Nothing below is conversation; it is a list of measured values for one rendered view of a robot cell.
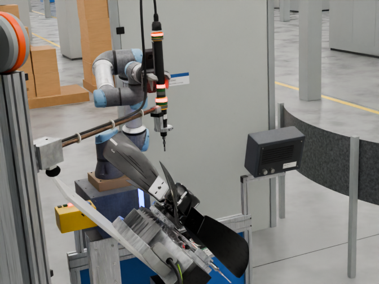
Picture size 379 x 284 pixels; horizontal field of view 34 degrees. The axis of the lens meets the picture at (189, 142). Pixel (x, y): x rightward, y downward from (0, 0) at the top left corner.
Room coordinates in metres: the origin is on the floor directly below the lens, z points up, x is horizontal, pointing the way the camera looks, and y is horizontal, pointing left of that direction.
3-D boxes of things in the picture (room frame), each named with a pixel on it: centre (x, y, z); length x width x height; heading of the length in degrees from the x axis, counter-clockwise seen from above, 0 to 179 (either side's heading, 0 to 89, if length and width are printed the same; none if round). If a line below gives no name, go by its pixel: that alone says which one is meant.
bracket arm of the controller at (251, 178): (2.82, -0.35, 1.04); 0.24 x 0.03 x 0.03; 113
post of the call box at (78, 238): (2.47, 0.51, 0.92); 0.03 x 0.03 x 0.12; 23
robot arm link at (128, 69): (2.50, 0.20, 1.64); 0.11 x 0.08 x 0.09; 23
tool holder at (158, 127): (2.24, 0.10, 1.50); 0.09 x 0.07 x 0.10; 147
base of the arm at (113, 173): (2.94, 0.41, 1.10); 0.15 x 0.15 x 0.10
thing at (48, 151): (1.72, 0.43, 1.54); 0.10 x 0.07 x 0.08; 148
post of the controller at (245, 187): (2.78, -0.26, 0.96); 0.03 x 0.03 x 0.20; 23
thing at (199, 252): (1.93, -0.03, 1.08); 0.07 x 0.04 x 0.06; 33
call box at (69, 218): (2.47, 0.51, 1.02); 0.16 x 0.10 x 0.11; 113
